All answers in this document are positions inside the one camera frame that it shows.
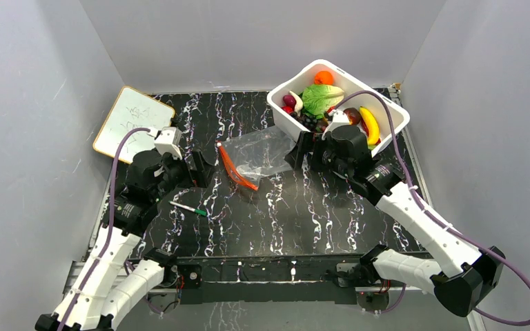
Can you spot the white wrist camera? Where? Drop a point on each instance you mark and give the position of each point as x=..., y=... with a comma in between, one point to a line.
x=336, y=118
x=167, y=141

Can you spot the green toy lettuce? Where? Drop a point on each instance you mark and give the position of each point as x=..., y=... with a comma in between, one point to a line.
x=317, y=99

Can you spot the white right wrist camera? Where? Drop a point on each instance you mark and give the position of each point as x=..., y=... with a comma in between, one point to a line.
x=336, y=118

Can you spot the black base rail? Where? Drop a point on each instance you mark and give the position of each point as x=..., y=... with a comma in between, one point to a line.
x=265, y=278

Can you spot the white dry-erase board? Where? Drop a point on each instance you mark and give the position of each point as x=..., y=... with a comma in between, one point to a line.
x=131, y=109

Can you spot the orange toy fruit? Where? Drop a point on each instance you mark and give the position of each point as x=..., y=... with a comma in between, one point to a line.
x=323, y=78

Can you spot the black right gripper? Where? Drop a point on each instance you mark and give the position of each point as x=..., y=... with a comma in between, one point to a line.
x=306, y=144

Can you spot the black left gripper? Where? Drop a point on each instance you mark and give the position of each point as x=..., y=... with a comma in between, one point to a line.
x=201, y=178

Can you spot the green capped marker pen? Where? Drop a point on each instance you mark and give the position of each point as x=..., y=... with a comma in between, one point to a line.
x=188, y=208

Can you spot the yellow toy banana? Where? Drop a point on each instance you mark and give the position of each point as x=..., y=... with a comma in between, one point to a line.
x=372, y=127

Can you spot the white toy radish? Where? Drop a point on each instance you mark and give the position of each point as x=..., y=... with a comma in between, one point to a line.
x=298, y=103

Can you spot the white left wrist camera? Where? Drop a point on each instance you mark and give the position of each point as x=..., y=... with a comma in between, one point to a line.
x=167, y=141

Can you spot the clear zip bag orange zipper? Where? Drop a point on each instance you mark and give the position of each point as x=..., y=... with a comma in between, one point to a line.
x=251, y=157

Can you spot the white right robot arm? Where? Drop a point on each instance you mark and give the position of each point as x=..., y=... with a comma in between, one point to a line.
x=457, y=273

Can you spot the dark red toy fruit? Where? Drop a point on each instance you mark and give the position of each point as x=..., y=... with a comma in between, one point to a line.
x=353, y=115

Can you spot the dark toy grape bunch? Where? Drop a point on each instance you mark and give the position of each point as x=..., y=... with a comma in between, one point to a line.
x=310, y=122

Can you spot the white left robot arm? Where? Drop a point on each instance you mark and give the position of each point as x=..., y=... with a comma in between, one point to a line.
x=95, y=302

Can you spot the white plastic bin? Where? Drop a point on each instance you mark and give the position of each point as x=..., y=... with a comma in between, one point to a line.
x=343, y=80

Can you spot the purple toy eggplant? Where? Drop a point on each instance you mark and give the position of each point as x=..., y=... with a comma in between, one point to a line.
x=289, y=100

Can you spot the red toy apple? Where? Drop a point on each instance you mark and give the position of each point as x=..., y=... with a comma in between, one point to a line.
x=288, y=109

